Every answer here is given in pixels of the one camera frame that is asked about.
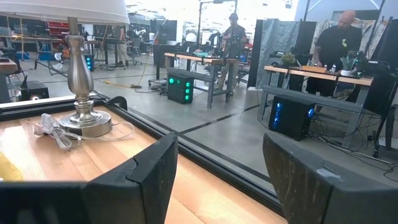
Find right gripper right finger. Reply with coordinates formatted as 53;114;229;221
262;133;374;224

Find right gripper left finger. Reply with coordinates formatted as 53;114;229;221
83;132;180;224

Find black computer blue lights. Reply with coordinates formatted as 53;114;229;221
267;94;315;141

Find wooden top grey workbench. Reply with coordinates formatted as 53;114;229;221
257;64;376;149
164;52;240;109

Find black computer green lights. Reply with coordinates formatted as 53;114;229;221
167;73;195;105

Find small green potted plant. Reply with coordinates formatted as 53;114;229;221
279;51;297;68

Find silver lamp white shade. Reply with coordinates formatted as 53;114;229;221
0;0;131;138

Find plant in white pot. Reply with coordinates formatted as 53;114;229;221
338;52;358;78

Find black computer cyan lights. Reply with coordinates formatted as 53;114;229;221
83;54;95;72

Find yellow plastic bin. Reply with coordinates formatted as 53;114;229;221
0;151;24;182

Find person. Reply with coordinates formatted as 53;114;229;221
216;12;249;96
305;9;364;98
115;26;130;67

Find grey tarp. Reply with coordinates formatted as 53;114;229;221
255;17;301;90

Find black box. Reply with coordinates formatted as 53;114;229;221
19;80;50;102

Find clear lamp power cord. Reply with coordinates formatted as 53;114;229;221
24;113;137;151

